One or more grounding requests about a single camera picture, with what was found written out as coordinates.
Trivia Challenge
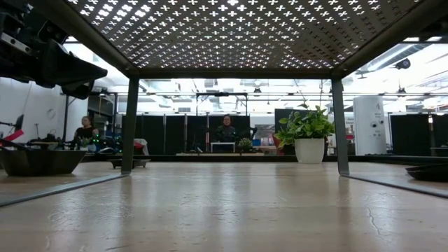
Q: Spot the person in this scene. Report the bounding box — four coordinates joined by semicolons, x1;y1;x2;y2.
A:
213;114;237;144
73;115;101;150

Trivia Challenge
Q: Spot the white cylindrical machine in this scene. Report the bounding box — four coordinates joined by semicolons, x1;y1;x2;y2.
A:
352;94;387;156

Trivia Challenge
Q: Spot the green plant in white pot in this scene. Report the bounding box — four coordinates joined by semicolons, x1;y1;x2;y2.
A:
274;102;336;165

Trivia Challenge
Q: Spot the black leaf-shaped mini plate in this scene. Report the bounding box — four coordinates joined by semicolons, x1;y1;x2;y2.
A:
405;163;448;183

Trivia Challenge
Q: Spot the black square flared bowl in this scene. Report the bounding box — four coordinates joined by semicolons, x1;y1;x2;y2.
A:
0;148;88;177

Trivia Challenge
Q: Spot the white frame table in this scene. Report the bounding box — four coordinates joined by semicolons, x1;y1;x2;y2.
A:
210;141;237;154

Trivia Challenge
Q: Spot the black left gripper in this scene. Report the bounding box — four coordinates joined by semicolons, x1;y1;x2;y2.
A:
0;0;109;101

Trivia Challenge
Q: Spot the small black square dish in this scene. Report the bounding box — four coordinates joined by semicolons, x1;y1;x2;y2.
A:
107;157;152;170

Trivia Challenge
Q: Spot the black aluminium table frame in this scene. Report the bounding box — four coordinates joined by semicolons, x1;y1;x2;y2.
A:
80;153;448;166

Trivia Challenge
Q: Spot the black ceiling camera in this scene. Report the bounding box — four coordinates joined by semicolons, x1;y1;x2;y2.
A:
394;57;412;71

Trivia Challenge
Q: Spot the silver ventilation duct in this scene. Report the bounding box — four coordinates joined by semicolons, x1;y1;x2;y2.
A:
363;43;435;73

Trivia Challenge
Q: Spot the red flat object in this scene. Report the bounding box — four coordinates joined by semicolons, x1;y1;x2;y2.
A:
1;129;26;143

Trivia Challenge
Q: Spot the black monitor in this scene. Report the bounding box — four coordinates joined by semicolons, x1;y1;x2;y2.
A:
13;113;26;133

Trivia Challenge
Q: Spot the small background potted plant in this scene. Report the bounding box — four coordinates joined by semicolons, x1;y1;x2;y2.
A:
237;137;254;154

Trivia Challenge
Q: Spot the black partition wall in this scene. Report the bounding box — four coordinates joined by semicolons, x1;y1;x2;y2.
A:
136;114;251;155
389;113;448;157

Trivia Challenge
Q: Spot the grey perforated metal shelf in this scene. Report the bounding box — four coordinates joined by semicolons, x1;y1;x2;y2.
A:
0;0;448;208

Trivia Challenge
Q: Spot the black display board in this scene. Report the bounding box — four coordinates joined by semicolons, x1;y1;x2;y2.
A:
274;108;309;136

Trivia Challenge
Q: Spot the black station frame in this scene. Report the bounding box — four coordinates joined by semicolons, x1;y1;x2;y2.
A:
61;91;119;155

